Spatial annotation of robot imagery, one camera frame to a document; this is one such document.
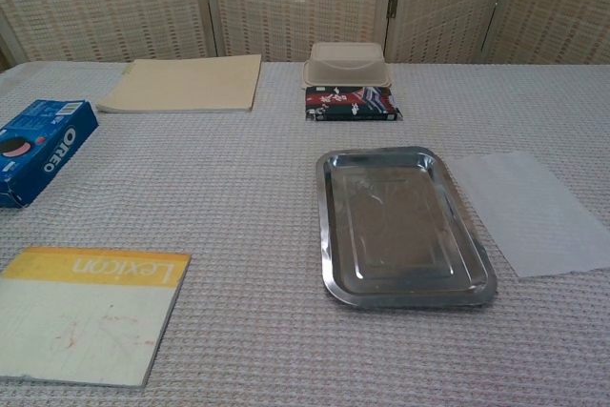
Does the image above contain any white paper sheet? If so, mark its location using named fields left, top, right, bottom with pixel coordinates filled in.
left=449, top=150, right=610, bottom=279

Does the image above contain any stainless steel rectangular tray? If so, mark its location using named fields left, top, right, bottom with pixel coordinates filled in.
left=315, top=145, right=498, bottom=310

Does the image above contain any beige manila paper folder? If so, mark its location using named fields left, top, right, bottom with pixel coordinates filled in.
left=95, top=58, right=264, bottom=115

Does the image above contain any white woven tablecloth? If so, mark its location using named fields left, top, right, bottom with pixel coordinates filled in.
left=0, top=61, right=610, bottom=407

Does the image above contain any dark patterned flat box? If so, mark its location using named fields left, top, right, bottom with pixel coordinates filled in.
left=302, top=84, right=405, bottom=123

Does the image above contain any beige plastic food container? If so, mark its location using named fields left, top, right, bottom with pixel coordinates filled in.
left=301, top=41, right=395, bottom=92

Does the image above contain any woven bamboo folding screen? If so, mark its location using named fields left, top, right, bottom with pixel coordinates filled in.
left=0, top=0, right=610, bottom=65

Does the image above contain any yellow white Lexicon book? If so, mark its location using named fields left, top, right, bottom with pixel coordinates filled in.
left=0, top=247, right=193, bottom=388

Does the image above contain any blue Oreo cookie box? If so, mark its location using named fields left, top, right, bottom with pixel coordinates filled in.
left=0, top=99, right=100, bottom=211

